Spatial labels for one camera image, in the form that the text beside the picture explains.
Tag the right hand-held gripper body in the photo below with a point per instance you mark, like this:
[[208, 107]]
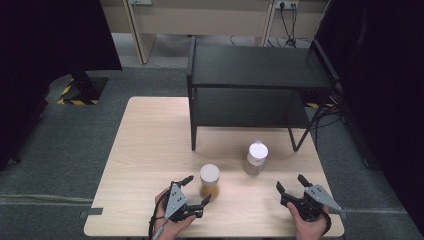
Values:
[[318, 196]]

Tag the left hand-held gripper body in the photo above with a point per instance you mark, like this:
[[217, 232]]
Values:
[[176, 201]]

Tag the jar with orange-brown powder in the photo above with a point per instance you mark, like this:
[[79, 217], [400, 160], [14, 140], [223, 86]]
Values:
[[209, 175]]

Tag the jar with grey-beige powder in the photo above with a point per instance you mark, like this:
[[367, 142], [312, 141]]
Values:
[[257, 151]]

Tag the black metal shelf rack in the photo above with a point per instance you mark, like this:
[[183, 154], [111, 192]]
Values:
[[256, 66]]

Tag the person's left hand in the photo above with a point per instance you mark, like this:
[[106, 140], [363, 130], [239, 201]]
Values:
[[163, 230]]

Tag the person's right hand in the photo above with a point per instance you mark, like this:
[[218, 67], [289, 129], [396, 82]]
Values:
[[310, 230]]

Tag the black curtain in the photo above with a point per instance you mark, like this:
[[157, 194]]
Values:
[[50, 40], [383, 83]]

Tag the black stand with striped tape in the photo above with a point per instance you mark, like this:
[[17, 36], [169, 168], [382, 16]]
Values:
[[85, 88]]

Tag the beige office desk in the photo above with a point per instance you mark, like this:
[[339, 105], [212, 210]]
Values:
[[200, 20]]

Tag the grey table bracket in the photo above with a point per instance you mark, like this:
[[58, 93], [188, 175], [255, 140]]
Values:
[[91, 212]]

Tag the wall outlet with black plugs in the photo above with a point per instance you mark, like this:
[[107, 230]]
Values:
[[286, 4]]

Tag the white wall outlet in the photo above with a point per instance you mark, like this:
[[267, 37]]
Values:
[[140, 1]]

